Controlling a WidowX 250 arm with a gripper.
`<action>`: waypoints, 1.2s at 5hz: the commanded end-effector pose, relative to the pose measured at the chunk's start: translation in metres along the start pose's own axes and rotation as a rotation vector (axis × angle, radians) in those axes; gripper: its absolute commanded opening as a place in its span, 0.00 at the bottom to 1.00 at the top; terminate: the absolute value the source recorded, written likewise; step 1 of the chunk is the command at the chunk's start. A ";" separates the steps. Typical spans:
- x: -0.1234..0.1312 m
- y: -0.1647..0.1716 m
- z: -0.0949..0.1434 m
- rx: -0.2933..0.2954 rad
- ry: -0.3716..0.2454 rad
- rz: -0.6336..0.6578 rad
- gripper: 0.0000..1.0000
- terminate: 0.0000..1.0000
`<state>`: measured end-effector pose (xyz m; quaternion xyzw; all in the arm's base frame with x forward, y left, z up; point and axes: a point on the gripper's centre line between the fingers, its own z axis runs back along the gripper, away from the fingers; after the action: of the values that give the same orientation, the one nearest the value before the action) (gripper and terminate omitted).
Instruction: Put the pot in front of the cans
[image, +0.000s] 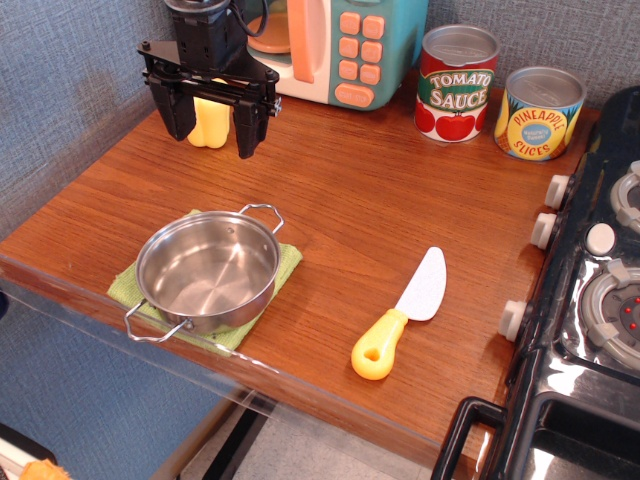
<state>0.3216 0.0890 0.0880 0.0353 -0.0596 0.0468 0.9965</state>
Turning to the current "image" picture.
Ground tomato sauce can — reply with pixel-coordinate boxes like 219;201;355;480
414;24;500;143

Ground stainless steel pot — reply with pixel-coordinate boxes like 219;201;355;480
123;203;285;344

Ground orange toy plate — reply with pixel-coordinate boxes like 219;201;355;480
248;13;290;54

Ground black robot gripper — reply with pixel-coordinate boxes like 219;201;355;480
137;8;281;159

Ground yellow toy bell pepper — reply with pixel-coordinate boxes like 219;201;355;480
187;97;231;149

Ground toy microwave teal and white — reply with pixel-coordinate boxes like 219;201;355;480
244;0;429;111

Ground pineapple slices can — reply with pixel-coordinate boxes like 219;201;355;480
494;66;587;162

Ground clear acrylic table guard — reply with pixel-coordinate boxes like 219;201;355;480
0;253;489;480

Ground yellow handled toy knife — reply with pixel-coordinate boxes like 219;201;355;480
351;247;447;381

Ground black toy stove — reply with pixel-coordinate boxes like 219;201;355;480
432;87;639;479

